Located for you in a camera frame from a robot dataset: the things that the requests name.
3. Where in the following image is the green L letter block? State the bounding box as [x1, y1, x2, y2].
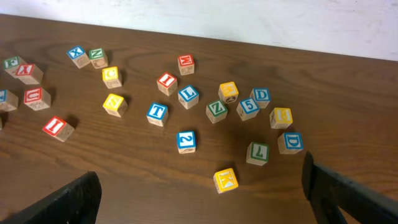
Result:
[246, 142, 270, 166]

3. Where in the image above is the blue d block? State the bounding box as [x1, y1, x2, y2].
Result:
[277, 133, 304, 154]
[250, 88, 271, 109]

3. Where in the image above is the green F letter block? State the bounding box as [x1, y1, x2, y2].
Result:
[2, 56, 26, 78]

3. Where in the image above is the red Y letter block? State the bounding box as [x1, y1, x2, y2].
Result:
[16, 63, 44, 85]

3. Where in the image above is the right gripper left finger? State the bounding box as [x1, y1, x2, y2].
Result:
[1, 171, 102, 224]

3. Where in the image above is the yellow block centre upper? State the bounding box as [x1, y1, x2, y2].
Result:
[103, 93, 128, 118]

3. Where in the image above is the red I block upper right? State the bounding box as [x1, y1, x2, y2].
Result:
[157, 72, 178, 96]

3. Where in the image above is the red H letter block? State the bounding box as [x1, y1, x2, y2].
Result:
[177, 54, 195, 75]

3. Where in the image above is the blue D block right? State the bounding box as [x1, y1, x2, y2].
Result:
[277, 133, 304, 154]

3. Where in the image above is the blue D block upper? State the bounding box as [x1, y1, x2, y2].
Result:
[250, 88, 271, 109]

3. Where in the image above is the red U block centre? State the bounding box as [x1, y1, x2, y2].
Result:
[24, 87, 51, 111]

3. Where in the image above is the green N letter block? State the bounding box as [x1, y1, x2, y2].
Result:
[88, 48, 109, 69]

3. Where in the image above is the green Z letter block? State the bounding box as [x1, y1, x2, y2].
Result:
[206, 100, 228, 124]

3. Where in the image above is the blue P letter block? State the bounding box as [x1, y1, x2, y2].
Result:
[0, 90, 19, 112]

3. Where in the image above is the blue S letter block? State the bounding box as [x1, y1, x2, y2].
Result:
[236, 98, 260, 121]

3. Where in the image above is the blue X letter block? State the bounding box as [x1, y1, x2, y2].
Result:
[67, 45, 90, 69]

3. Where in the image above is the blue Z letter block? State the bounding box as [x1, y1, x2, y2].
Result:
[177, 131, 197, 154]

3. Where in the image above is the yellow block lower right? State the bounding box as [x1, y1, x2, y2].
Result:
[213, 168, 239, 194]

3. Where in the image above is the yellow 8 letter block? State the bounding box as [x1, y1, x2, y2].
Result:
[269, 108, 293, 129]

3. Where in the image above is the yellow C letter block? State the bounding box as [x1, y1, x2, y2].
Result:
[102, 67, 123, 89]

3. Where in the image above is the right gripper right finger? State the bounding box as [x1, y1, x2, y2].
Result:
[302, 152, 397, 224]

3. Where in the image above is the yellow block upper right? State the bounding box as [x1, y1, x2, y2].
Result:
[218, 82, 239, 104]

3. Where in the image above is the blue T letter block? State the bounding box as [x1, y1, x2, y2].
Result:
[147, 103, 169, 127]

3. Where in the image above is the red i block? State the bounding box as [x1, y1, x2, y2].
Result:
[42, 116, 75, 142]
[157, 72, 178, 96]

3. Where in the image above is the red I block centre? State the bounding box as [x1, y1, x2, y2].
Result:
[42, 116, 75, 142]

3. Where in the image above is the blue L letter block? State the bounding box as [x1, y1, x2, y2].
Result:
[178, 85, 199, 110]

